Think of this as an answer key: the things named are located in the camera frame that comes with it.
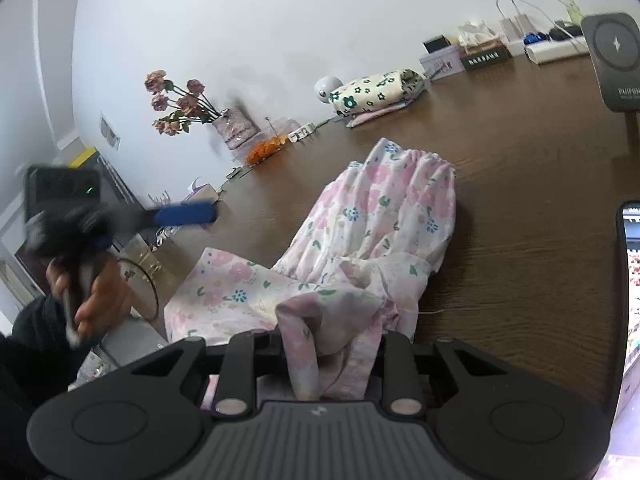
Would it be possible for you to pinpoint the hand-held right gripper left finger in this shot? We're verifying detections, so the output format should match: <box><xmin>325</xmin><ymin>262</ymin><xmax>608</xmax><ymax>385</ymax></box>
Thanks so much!
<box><xmin>131</xmin><ymin>331</ymin><xmax>291</xmax><ymax>418</ymax></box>

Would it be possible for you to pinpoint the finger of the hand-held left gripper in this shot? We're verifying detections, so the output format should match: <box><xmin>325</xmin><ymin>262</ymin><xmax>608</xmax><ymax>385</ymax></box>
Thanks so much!
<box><xmin>152</xmin><ymin>200</ymin><xmax>219</xmax><ymax>227</ymax></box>

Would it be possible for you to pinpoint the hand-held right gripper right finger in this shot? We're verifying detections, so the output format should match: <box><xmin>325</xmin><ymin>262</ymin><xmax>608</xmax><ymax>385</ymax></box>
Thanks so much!
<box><xmin>372</xmin><ymin>334</ymin><xmax>506</xmax><ymax>417</ymax></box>

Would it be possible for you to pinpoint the pink floral white dress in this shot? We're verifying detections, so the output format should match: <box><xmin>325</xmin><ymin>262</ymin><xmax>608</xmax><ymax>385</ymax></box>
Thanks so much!
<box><xmin>164</xmin><ymin>137</ymin><xmax>457</xmax><ymax>401</ymax></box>

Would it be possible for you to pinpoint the pink mesh tank top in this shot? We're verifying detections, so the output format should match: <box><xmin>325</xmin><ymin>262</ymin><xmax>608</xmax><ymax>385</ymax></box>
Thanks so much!
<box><xmin>345</xmin><ymin>87</ymin><xmax>429</xmax><ymax>128</ymax></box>

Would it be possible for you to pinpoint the cream floral garment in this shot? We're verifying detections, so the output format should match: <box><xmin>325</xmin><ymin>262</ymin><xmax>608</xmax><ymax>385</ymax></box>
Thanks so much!
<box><xmin>330</xmin><ymin>68</ymin><xmax>426</xmax><ymax>117</ymax></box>

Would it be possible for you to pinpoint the person's left forearm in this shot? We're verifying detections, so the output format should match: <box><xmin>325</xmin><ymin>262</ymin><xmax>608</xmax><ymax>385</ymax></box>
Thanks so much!
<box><xmin>0</xmin><ymin>294</ymin><xmax>86</xmax><ymax>411</ymax></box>

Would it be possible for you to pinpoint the person's left hand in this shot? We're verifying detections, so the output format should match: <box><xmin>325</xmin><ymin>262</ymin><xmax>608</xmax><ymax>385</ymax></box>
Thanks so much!
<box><xmin>46</xmin><ymin>256</ymin><xmax>133</xmax><ymax>347</ymax></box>

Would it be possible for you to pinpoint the white tissue box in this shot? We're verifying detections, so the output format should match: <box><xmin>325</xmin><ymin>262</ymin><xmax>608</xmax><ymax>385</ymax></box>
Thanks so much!
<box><xmin>187</xmin><ymin>177</ymin><xmax>221</xmax><ymax>206</ymax></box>

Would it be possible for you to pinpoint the pile of small oranges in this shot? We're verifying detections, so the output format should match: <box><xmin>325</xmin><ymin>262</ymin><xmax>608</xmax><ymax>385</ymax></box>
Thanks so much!
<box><xmin>245</xmin><ymin>137</ymin><xmax>288</xmax><ymax>163</ymax></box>

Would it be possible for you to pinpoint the dried rose bouquet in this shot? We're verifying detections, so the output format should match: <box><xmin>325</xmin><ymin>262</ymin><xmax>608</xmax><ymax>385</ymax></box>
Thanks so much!
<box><xmin>145</xmin><ymin>70</ymin><xmax>221</xmax><ymax>136</ymax></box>

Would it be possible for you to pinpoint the clear plastic container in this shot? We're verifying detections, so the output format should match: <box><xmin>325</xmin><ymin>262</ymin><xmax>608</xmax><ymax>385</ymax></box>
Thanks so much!
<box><xmin>232</xmin><ymin>117</ymin><xmax>301</xmax><ymax>166</ymax></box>

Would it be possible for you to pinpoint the smartphone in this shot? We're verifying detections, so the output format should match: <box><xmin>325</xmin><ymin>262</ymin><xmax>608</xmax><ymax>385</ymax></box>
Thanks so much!
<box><xmin>612</xmin><ymin>201</ymin><xmax>640</xmax><ymax>461</ymax></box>

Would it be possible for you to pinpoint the grey tin box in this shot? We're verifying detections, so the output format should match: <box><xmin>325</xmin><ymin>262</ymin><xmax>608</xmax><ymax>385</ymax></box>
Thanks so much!
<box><xmin>419</xmin><ymin>44</ymin><xmax>463</xmax><ymax>81</ymax></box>

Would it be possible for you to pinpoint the dark green tissue box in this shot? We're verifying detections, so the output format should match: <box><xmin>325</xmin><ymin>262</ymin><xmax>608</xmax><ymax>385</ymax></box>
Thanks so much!
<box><xmin>459</xmin><ymin>42</ymin><xmax>512</xmax><ymax>72</ymax></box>

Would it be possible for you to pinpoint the white crumpled tissue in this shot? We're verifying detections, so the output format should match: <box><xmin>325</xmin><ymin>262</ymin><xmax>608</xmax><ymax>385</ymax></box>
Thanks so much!
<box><xmin>457</xmin><ymin>20</ymin><xmax>501</xmax><ymax>48</ymax></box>

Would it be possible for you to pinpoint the white power strip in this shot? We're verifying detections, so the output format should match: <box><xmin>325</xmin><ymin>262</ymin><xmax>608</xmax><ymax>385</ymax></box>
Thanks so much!
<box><xmin>524</xmin><ymin>35</ymin><xmax>596</xmax><ymax>65</ymax></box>

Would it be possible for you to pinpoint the white charger plug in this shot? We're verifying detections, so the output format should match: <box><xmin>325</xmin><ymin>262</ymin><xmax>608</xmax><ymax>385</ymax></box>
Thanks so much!
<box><xmin>498</xmin><ymin>12</ymin><xmax>533</xmax><ymax>46</ymax></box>

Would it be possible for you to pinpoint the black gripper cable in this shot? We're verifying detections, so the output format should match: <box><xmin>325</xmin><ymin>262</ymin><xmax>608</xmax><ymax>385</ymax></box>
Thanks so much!
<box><xmin>117</xmin><ymin>257</ymin><xmax>161</xmax><ymax>322</ymax></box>

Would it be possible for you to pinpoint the white wall switch panel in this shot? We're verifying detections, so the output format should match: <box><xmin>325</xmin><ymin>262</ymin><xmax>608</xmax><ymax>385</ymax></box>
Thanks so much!
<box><xmin>100</xmin><ymin>112</ymin><xmax>122</xmax><ymax>151</ymax></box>

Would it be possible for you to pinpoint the white robot-shaped camera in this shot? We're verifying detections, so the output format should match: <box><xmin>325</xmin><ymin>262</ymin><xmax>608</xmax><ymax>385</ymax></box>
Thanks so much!
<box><xmin>315</xmin><ymin>76</ymin><xmax>344</xmax><ymax>105</ymax></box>

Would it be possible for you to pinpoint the black wireless charger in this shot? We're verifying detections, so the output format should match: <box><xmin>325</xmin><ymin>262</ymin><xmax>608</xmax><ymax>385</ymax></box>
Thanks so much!
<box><xmin>581</xmin><ymin>12</ymin><xmax>640</xmax><ymax>112</ymax></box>

